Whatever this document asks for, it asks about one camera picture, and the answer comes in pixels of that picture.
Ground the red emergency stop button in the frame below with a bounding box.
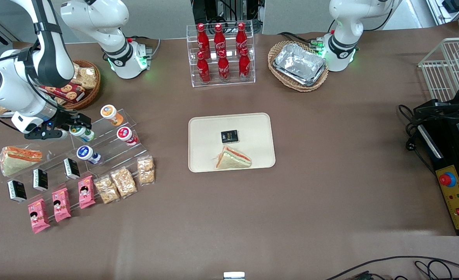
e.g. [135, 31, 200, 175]
[438, 171, 457, 187]

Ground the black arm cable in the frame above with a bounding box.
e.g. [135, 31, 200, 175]
[0, 47, 64, 131]

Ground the red cola bottle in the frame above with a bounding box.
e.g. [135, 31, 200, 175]
[197, 23, 209, 55]
[218, 50, 230, 82]
[239, 47, 251, 80]
[236, 22, 248, 50]
[214, 24, 227, 53]
[197, 51, 211, 84]

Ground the long clear acrylic riser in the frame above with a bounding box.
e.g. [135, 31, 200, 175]
[0, 146, 99, 212]

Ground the red label gum bottle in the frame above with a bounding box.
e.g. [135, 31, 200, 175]
[116, 126, 139, 147]

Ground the small clear acrylic riser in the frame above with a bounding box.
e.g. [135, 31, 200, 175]
[70, 109, 149, 175]

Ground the oval light wicker basket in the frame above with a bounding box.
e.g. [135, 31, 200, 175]
[268, 40, 329, 93]

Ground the black power cable with plug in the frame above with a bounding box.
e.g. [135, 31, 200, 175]
[397, 104, 436, 175]

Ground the metal shelf frame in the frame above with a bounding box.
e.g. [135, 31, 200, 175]
[426, 0, 459, 28]

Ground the clear acrylic bottle rack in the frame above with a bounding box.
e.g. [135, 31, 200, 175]
[186, 20, 256, 88]

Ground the small wrapped triangle sandwich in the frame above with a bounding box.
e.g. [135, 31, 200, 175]
[215, 145, 252, 170]

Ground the red cookie box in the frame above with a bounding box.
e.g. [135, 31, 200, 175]
[39, 82, 86, 103]

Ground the small black carton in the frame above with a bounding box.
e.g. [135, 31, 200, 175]
[7, 180, 27, 203]
[33, 168, 49, 191]
[63, 158, 81, 180]

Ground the black base cable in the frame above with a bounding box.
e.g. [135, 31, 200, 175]
[278, 31, 327, 49]

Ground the aluminium foil container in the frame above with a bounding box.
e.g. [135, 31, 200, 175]
[273, 43, 327, 87]

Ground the orange label gum bottle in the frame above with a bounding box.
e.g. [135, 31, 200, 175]
[100, 104, 124, 126]

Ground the beige plastic serving tray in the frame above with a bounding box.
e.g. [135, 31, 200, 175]
[188, 113, 276, 173]

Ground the black equipment rack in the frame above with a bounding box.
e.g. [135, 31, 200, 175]
[192, 0, 262, 33]

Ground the round brown wicker basket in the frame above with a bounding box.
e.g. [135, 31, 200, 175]
[56, 59, 101, 110]

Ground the pink snack pack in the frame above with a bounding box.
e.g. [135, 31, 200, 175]
[28, 198, 51, 234]
[78, 175, 96, 209]
[52, 187, 72, 223]

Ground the black yellow control box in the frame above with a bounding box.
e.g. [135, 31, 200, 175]
[416, 117, 459, 236]

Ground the green label gum bottle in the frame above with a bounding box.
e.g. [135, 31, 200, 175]
[70, 124, 95, 142]

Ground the flat black gum box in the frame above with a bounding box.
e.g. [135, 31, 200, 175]
[221, 129, 239, 144]

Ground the large wrapped triangle sandwich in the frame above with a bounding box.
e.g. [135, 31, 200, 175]
[0, 146, 43, 177]

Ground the blue label gum bottle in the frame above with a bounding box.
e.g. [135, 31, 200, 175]
[76, 145, 102, 165]

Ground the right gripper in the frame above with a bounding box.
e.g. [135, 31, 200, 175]
[11, 110, 92, 140]

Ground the grey base cable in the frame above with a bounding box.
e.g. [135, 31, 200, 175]
[128, 36, 160, 57]

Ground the long black floor cable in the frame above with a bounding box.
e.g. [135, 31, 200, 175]
[325, 255, 459, 280]

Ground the white wire basket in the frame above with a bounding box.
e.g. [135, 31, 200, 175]
[418, 37, 459, 102]

